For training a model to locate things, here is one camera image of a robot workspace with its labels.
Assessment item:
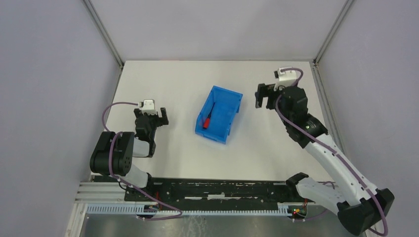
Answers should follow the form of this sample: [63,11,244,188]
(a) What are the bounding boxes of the aluminium frame rails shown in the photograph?
[75,182,126,203]

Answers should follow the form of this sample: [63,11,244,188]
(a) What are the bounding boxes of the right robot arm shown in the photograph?
[255,83,395,237]

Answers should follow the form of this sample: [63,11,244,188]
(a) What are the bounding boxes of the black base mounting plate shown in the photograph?
[144,177,305,211]

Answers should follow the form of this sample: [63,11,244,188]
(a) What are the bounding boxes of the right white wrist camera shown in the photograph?
[273,67,303,91]

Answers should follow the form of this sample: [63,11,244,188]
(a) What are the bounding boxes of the white slotted cable duct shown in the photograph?
[86,203,292,217]

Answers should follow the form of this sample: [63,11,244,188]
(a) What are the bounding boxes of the red handled screwdriver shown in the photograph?
[203,103,215,129]

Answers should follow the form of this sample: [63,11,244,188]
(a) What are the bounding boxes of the blue plastic bin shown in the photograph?
[195,86,243,144]

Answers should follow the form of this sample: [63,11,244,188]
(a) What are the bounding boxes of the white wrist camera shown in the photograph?
[273,67,303,91]
[138,99,157,115]

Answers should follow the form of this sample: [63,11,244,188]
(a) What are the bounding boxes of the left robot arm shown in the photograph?
[89,107,169,188]

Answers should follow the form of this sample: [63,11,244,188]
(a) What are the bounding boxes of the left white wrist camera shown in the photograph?
[138,99,157,115]

